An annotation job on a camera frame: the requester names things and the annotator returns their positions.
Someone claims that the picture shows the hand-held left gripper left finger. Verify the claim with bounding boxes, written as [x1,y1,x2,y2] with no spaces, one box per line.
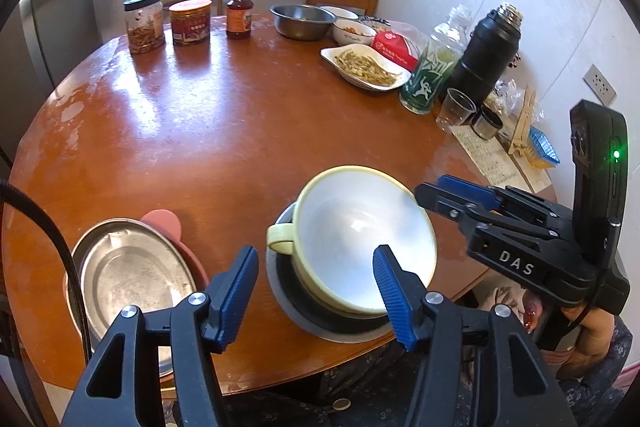
[60,245,260,427]

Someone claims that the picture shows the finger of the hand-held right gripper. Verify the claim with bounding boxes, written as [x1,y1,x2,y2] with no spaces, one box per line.
[438,174,573,223]
[414,182,556,240]

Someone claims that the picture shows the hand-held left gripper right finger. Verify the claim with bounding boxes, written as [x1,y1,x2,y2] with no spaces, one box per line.
[373,245,576,427]

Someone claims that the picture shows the small steel bowl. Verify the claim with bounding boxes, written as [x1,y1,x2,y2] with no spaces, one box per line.
[265,202,403,342]

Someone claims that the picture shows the white cup with yellow rim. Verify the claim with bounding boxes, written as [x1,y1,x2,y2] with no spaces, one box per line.
[266,165,438,314]

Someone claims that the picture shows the pink plate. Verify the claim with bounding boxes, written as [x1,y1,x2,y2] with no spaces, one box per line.
[140,209,211,288]

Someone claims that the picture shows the round steel plate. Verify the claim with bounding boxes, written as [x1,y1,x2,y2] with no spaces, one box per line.
[65,217,201,378]

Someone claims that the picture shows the person's right hand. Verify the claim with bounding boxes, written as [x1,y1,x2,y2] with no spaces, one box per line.
[520,294,618,378]

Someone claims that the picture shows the handwritten paper sheet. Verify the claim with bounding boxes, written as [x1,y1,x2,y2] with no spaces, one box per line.
[452,127,551,195]

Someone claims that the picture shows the steel thermos lid cup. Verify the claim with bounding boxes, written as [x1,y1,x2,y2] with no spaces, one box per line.
[471,105,505,140]

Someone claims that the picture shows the clear plastic cup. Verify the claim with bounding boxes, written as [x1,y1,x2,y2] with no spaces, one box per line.
[435,88,478,132]

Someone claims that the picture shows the wooden clothespins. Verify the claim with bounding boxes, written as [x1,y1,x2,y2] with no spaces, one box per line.
[507,88,538,158]

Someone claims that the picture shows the person's dark floral clothing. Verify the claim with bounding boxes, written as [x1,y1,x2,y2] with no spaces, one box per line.
[172,277,636,427]

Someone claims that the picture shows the clear snack bag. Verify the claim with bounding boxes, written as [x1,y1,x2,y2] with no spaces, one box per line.
[487,77,543,128]

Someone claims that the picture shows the green labelled plastic bottle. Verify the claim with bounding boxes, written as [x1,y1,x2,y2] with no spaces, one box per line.
[398,6,473,115]

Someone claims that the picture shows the black thermos flask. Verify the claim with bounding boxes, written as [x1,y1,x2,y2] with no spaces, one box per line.
[439,3,524,105]

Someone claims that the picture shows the white plate of dried fish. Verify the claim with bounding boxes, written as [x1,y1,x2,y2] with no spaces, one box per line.
[320,44,412,92]

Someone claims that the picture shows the red packet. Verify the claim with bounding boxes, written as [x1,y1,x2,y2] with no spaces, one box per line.
[371,31,422,72]

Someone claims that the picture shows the clear plastic bag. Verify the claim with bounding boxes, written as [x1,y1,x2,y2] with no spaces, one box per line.
[385,19,431,58]

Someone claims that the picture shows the white bowl with food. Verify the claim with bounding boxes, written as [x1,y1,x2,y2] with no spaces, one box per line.
[332,18,377,48]

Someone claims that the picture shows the plain white bowl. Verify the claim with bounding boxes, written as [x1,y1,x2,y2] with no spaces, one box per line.
[319,6,360,25]

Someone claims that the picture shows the large steel bowl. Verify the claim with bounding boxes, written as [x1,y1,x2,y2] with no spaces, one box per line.
[270,4,337,41]

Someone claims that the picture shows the jar with red lid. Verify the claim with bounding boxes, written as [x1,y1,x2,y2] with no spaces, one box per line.
[168,0,213,48]

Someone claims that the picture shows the brown sauce bottle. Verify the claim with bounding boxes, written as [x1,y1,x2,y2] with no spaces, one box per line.
[225,0,254,40]

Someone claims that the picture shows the clear jar with black lid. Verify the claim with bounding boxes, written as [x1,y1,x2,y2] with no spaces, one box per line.
[123,0,167,56]

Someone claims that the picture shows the grey refrigerator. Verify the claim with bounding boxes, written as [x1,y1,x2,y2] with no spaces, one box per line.
[20,0,126,88]

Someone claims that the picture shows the white wall socket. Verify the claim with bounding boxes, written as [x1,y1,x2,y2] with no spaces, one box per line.
[583,64,617,105]

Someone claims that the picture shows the thick black cable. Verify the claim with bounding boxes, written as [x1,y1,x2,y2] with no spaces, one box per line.
[0,179,93,358]

